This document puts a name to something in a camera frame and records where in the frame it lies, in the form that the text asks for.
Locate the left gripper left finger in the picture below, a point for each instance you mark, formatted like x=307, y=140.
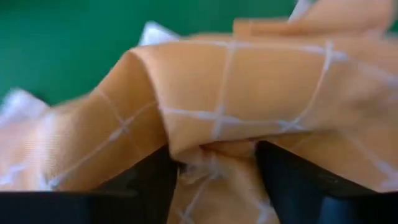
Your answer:
x=130, y=202

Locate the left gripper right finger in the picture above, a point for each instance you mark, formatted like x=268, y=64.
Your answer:
x=311, y=202

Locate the orange white-checked towel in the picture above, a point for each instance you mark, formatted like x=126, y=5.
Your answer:
x=264, y=87

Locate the white towel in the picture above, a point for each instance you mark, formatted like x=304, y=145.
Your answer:
x=155, y=35

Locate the plain orange towel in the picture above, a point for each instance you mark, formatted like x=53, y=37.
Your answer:
x=335, y=18

